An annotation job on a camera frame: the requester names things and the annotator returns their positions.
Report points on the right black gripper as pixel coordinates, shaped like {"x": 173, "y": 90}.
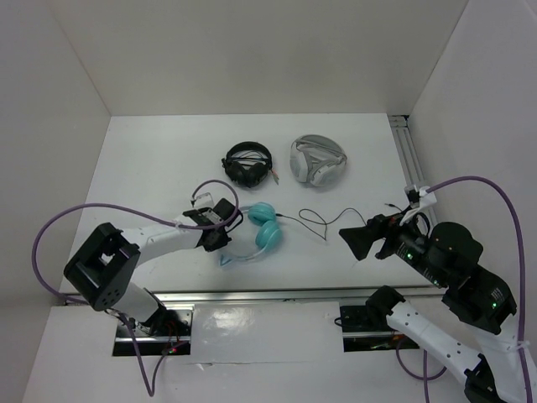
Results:
{"x": 358, "y": 238}

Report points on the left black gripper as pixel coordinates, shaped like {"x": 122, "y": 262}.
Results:
{"x": 221, "y": 241}

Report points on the teal cat ear headphones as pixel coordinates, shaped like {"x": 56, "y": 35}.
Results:
{"x": 268, "y": 236}

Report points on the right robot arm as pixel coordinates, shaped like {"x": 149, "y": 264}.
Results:
{"x": 501, "y": 370}

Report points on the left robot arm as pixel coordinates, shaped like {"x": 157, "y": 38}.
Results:
{"x": 101, "y": 270}

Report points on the black headphones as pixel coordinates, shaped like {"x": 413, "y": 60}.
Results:
{"x": 248, "y": 163}

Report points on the white grey headphones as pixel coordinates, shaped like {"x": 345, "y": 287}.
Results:
{"x": 316, "y": 160}

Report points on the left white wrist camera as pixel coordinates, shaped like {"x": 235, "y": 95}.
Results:
{"x": 202, "y": 200}

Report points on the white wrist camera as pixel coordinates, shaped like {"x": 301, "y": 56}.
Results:
{"x": 419, "y": 199}
{"x": 202, "y": 200}

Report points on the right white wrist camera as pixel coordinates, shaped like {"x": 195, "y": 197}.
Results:
{"x": 419, "y": 199}

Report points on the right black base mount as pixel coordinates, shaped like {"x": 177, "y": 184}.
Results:
{"x": 361, "y": 334}

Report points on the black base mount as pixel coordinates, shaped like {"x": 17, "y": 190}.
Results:
{"x": 361, "y": 334}
{"x": 174, "y": 335}

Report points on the front aluminium rail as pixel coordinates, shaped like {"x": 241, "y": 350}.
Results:
{"x": 251, "y": 296}

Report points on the aluminium rail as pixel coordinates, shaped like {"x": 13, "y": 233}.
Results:
{"x": 406, "y": 150}
{"x": 251, "y": 296}

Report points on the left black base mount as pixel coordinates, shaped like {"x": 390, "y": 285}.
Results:
{"x": 174, "y": 335}

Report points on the right side aluminium rail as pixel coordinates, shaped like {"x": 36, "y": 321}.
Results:
{"x": 406, "y": 150}

